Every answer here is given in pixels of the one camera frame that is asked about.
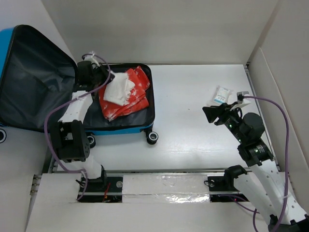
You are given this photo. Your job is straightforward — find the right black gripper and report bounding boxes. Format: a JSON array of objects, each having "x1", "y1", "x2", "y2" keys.
[{"x1": 201, "y1": 101, "x2": 246, "y2": 144}]

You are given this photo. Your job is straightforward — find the white tissue pack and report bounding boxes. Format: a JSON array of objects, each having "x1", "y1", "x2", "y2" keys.
[{"x1": 212, "y1": 85, "x2": 234, "y2": 104}]

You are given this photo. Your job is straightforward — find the red white patterned cloth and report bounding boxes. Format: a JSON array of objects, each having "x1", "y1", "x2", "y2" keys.
[{"x1": 98, "y1": 66, "x2": 151, "y2": 121}]

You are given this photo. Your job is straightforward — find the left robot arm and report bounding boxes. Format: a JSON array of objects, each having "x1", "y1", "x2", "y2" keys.
[{"x1": 50, "y1": 58, "x2": 114, "y2": 192}]

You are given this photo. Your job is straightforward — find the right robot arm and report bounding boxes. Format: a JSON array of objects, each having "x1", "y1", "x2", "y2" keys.
[{"x1": 202, "y1": 103, "x2": 309, "y2": 232}]

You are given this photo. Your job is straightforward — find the blue hard-shell suitcase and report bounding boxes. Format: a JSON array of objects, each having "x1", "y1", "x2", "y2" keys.
[{"x1": 0, "y1": 25, "x2": 158, "y2": 145}]

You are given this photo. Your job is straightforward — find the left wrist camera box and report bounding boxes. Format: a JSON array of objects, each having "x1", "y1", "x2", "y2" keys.
[{"x1": 82, "y1": 51, "x2": 100, "y2": 66}]

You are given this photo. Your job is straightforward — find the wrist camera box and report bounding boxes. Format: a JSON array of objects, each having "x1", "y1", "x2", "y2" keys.
[
  {"x1": 231, "y1": 91, "x2": 251, "y2": 110},
  {"x1": 82, "y1": 51, "x2": 100, "y2": 66}
]

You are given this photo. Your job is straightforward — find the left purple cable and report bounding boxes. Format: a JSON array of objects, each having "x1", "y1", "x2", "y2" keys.
[{"x1": 44, "y1": 54, "x2": 112, "y2": 201}]

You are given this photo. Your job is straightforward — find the purple cable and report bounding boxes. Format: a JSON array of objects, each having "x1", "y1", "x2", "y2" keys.
[
  {"x1": 44, "y1": 54, "x2": 112, "y2": 201},
  {"x1": 235, "y1": 94, "x2": 290, "y2": 232}
]

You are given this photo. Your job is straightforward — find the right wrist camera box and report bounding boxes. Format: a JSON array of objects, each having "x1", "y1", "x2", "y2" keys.
[{"x1": 231, "y1": 91, "x2": 251, "y2": 110}]

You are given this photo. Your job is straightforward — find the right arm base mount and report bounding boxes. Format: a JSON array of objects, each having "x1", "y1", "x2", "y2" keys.
[{"x1": 204, "y1": 176, "x2": 248, "y2": 203}]

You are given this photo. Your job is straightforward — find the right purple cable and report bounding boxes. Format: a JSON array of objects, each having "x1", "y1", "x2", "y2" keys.
[{"x1": 235, "y1": 94, "x2": 290, "y2": 232}]

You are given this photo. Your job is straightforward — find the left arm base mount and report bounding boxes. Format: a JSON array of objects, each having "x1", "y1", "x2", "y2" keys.
[{"x1": 77, "y1": 176, "x2": 123, "y2": 203}]

